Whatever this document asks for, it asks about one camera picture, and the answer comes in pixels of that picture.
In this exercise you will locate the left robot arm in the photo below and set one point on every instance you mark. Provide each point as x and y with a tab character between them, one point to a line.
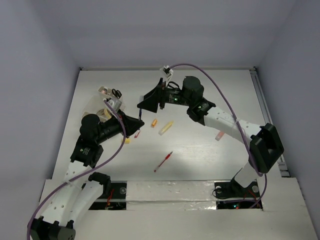
82	183

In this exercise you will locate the beige masking tape roll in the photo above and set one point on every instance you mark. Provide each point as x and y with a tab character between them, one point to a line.
104	113

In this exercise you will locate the cream divided pen holder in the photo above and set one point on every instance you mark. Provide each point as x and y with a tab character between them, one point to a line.
102	96

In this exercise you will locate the pink white stapler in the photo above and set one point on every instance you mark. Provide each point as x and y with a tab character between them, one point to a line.
104	90

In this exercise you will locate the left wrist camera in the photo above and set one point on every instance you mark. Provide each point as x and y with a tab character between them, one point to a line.
113	104

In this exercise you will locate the white perforated storage basket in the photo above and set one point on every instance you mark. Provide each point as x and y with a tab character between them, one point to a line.
94	104

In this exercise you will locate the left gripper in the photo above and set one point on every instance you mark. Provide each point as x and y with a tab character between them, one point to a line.
130	124

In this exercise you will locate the pink glue bottle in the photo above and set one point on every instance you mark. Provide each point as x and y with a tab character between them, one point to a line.
219	136

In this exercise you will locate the yellow highlighter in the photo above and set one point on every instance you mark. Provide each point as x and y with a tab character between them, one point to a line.
165	128

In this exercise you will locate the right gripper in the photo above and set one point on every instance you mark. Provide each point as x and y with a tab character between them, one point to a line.
150	101

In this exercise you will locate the red gel pen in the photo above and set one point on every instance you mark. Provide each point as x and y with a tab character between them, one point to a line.
163	161

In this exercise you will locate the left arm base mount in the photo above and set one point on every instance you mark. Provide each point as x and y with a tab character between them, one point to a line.
114	200

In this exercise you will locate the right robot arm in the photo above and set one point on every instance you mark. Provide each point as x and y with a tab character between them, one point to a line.
262	141

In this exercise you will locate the yellow eraser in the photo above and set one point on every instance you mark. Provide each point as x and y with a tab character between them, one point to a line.
126	141

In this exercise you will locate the black handled scissors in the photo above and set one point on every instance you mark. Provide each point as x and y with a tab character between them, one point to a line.
116	93

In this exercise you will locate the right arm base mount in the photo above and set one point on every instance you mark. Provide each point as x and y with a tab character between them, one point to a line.
231	196

